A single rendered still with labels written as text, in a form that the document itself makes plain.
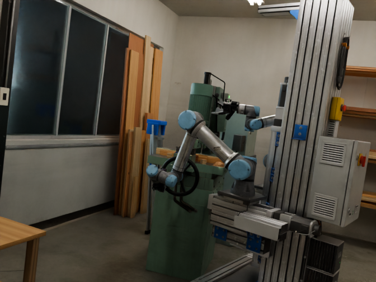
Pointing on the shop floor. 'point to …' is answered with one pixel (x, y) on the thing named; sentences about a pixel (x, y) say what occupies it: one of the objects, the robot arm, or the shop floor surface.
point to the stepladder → (153, 128)
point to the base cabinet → (181, 235)
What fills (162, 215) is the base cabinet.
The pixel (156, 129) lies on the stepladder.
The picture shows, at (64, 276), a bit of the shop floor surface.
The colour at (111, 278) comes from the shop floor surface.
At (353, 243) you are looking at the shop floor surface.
